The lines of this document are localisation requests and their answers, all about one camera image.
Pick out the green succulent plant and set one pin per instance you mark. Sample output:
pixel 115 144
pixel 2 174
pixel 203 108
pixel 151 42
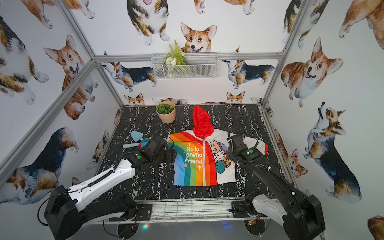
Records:
pixel 165 109

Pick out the light blue silicone spatula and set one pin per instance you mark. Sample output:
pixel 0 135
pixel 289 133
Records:
pixel 141 143

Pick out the beige plant pot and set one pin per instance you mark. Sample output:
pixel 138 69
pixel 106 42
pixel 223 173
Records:
pixel 170 118

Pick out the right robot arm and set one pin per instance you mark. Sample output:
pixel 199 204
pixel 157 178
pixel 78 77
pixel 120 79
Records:
pixel 300 215

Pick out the green fern with flower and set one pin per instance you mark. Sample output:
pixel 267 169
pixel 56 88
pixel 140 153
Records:
pixel 175 61

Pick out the aluminium front rail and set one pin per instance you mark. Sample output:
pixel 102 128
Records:
pixel 175 211

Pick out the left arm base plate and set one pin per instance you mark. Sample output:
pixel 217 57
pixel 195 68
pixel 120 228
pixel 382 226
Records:
pixel 141 212

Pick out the rainbow hooded kids jacket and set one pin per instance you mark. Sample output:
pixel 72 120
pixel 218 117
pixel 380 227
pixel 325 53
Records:
pixel 202 154

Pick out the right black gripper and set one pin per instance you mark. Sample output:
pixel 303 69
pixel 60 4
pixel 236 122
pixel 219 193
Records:
pixel 229 152

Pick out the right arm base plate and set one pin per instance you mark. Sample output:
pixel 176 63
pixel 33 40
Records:
pixel 242 209

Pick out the white wire wall basket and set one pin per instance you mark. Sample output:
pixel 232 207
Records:
pixel 189 66

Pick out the light blue silicone scraper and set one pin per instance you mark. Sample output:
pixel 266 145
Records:
pixel 137 136

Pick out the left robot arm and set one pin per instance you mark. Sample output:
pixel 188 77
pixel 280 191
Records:
pixel 69 209

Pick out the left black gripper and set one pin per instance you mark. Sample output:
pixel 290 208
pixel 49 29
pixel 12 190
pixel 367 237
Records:
pixel 165 144

